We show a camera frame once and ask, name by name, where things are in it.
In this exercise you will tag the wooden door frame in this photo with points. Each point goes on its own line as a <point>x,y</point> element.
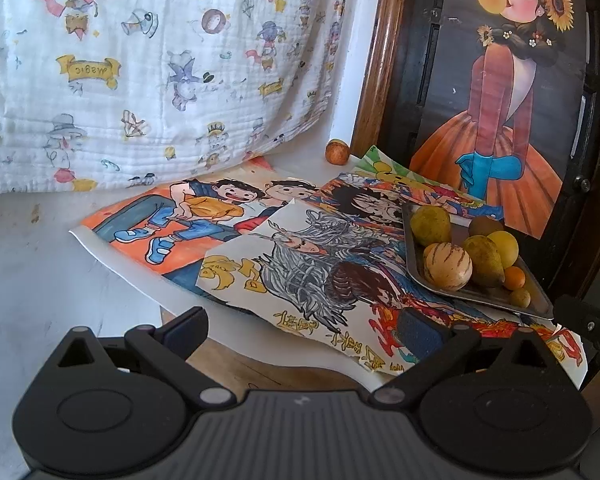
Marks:
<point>377,60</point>

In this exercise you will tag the cartoon posters on table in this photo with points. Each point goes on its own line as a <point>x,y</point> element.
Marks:
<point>305,270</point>

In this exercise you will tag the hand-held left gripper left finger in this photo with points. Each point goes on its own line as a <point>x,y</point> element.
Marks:
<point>182,332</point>

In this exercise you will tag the brown kiwi with sticker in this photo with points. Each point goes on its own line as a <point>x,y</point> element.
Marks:
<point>485,225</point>

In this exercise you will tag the small brown longan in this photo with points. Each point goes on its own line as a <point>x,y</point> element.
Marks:
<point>520,298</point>

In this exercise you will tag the large green pear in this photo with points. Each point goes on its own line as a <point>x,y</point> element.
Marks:
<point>430,225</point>

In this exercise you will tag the cartoon boys drawing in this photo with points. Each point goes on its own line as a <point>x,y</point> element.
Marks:
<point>200,210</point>

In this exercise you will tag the brownish green pear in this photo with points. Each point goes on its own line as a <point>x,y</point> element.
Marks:
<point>485,260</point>

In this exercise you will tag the yellow round fruit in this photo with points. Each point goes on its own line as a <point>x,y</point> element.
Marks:
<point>505,247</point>

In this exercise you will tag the printed blanket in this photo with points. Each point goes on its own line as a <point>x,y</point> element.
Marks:
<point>130,85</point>

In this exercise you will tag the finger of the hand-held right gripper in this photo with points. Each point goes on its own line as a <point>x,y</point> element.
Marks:
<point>577,316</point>

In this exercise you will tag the small red apple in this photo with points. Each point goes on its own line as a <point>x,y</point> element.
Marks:
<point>337,151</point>

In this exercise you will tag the door knob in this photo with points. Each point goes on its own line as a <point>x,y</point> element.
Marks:
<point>583,184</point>

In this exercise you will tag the dark door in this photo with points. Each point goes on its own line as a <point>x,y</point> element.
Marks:
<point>425,60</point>

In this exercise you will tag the yellow bear drawing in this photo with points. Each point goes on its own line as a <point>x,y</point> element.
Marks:
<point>385,167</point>

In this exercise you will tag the wall poster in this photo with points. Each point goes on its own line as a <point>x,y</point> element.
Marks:
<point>500,110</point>

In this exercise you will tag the small orange kumquat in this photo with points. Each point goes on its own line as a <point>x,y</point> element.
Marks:
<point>514,277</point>

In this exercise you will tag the metal tray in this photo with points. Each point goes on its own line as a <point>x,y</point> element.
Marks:
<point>415,270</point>

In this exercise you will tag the striped pepino melon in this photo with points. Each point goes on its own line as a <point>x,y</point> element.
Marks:
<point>445,266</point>

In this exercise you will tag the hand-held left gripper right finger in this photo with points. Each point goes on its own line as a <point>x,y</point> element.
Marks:
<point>420,332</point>

